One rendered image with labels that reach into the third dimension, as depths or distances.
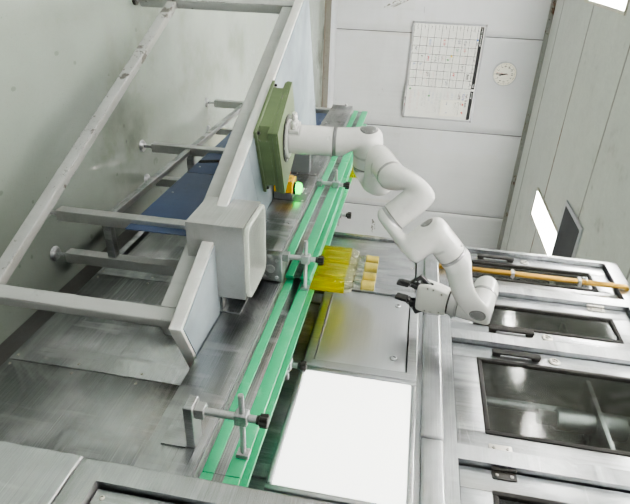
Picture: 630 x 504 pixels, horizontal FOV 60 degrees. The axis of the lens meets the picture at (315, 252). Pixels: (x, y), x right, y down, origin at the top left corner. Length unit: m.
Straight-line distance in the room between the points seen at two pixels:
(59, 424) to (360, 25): 6.47
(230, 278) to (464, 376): 0.78
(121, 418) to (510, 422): 1.06
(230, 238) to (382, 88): 6.25
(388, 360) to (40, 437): 0.97
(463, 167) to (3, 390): 6.81
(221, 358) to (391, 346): 0.59
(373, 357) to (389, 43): 6.06
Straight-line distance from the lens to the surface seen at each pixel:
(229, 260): 1.45
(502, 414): 1.68
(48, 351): 1.89
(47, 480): 1.01
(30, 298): 1.56
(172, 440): 1.22
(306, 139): 1.77
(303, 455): 1.42
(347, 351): 1.71
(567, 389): 1.84
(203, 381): 1.34
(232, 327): 1.49
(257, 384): 1.35
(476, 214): 8.12
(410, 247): 1.53
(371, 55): 7.47
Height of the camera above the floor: 1.21
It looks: 8 degrees down
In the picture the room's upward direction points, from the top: 97 degrees clockwise
